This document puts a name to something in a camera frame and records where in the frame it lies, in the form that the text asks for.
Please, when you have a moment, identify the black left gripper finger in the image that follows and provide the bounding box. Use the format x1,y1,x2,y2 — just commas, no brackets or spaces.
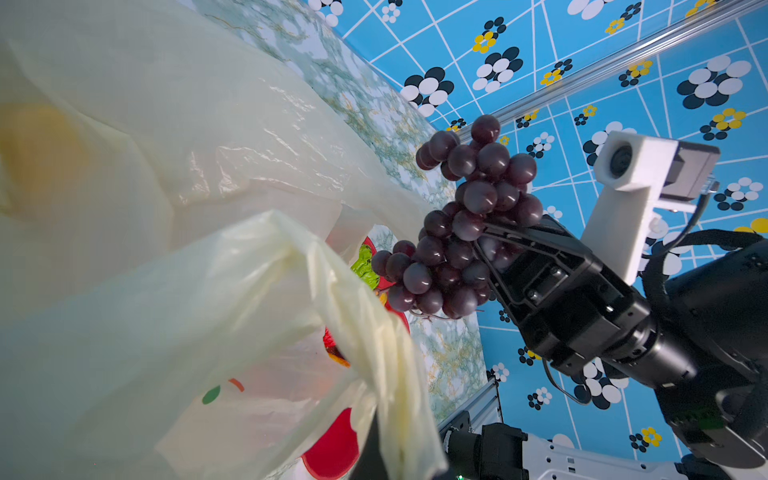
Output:
348,414,389,480

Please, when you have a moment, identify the purple grape bunch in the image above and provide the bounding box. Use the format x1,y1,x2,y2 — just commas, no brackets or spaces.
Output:
369,115,543,319

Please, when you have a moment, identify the red flower-shaped plate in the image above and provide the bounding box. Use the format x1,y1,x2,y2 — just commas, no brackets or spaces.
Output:
301,237,410,480

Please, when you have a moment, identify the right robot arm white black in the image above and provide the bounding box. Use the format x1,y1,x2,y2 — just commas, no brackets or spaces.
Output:
470,217,767,469

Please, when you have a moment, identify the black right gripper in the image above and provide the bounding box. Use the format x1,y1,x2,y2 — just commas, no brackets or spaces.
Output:
473,215,651,375

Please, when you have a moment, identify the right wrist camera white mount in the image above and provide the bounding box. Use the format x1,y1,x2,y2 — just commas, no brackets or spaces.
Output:
581,131,720,285

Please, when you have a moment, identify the yellowish printed plastic bag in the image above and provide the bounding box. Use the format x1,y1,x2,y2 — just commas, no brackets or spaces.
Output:
1,1,447,479

